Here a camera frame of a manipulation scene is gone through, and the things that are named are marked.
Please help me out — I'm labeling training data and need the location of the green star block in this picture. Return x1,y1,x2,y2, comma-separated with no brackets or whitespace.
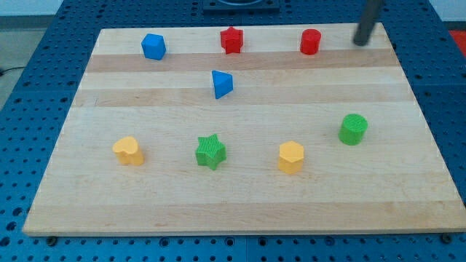
195,134,226,170

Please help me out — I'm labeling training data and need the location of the yellow hexagon block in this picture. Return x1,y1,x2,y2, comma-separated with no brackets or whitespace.
277,140,304,175

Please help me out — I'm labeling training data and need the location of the red cylinder block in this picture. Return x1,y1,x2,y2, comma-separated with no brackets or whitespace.
300,28,322,55

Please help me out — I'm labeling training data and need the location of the black cable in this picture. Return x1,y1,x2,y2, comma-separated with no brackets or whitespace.
0,65,25,76

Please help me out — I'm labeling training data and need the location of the blue triangle block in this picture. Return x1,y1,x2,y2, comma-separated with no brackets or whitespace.
212,71,234,99

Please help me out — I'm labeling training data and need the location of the wooden board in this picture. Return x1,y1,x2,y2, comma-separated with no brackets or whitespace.
23,23,465,237

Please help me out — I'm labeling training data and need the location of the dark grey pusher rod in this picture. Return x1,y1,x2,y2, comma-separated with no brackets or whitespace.
352,0,384,47

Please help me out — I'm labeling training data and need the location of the blue cube block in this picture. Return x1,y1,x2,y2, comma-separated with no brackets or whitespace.
141,33,166,60

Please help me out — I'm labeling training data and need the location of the yellow heart block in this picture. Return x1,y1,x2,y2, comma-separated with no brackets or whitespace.
112,136,145,166

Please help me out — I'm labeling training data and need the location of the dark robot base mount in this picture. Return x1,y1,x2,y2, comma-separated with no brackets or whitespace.
202,0,280,14

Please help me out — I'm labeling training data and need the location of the green cylinder block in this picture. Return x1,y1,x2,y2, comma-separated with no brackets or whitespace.
338,114,368,146

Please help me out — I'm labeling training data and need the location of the red star block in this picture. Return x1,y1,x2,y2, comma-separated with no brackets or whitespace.
220,26,244,54

